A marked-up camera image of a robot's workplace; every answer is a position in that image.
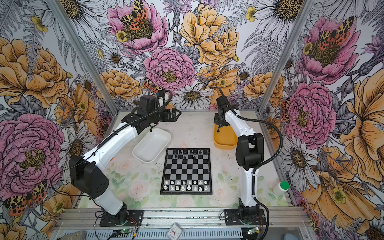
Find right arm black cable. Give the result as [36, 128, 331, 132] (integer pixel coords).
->
[218, 88, 284, 240]

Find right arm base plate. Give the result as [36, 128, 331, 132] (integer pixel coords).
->
[224, 209, 267, 226]

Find aluminium front rail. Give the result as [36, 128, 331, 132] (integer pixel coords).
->
[55, 207, 311, 230]

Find small white clock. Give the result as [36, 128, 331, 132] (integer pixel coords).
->
[167, 223, 183, 240]

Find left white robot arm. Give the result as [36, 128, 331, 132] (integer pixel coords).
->
[69, 90, 181, 226]

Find white bottle green cap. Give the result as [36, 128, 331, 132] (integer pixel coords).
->
[273, 181, 290, 196]

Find yellow plastic tray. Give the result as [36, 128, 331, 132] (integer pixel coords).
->
[214, 125, 238, 150]

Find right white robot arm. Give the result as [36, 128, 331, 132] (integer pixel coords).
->
[214, 96, 264, 224]

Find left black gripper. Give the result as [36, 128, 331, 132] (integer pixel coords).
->
[148, 108, 182, 123]

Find white plastic tray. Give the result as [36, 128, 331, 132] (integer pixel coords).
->
[132, 129, 172, 163]

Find black and silver chessboard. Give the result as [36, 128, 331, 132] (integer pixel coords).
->
[160, 148, 213, 195]

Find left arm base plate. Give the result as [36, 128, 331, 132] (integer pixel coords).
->
[100, 210, 145, 227]

